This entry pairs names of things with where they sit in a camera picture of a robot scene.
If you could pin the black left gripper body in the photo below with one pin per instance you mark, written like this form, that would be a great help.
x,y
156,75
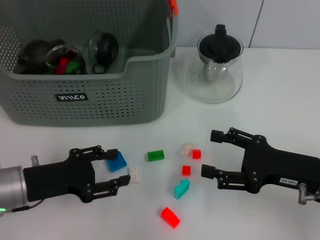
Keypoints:
x,y
57,178

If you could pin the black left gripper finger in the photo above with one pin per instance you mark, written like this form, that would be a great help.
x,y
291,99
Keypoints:
x,y
107,188
100,153

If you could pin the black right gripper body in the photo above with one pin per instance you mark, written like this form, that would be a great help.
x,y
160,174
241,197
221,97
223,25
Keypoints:
x,y
275,167

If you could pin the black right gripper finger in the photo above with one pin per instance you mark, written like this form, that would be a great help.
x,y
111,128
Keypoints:
x,y
235,136
230,180

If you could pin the blue square toy brick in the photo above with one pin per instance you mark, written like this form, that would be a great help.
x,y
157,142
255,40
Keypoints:
x,y
117,163

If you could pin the white translucent toy brick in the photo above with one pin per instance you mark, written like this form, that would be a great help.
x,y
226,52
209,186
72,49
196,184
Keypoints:
x,y
185,150
135,175

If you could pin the green translucent toy brick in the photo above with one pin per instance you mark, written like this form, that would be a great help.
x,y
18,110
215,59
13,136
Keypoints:
x,y
155,156
73,66

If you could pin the long dark red toy brick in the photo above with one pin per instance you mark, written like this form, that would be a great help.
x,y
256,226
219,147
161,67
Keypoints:
x,y
62,65

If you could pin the glass teacup with black holder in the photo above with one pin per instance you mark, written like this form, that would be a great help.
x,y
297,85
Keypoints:
x,y
53,58
105,48

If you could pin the grey perforated storage bin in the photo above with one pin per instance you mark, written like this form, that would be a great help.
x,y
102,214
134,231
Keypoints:
x,y
100,100

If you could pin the small red toy brick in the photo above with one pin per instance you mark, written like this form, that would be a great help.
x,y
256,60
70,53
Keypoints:
x,y
186,170
196,154

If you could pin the teal toy brick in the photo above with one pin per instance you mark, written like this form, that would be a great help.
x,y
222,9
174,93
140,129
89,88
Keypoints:
x,y
181,190

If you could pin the clear glass teapot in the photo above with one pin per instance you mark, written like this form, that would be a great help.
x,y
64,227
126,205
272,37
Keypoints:
x,y
215,87

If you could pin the bright red sloped toy brick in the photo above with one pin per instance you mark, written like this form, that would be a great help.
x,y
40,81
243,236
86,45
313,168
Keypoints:
x,y
170,217

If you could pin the black teapot lid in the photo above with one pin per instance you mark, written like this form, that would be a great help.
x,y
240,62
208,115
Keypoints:
x,y
220,45

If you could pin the dark clay teapot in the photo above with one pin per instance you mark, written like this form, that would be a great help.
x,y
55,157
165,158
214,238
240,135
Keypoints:
x,y
33,53

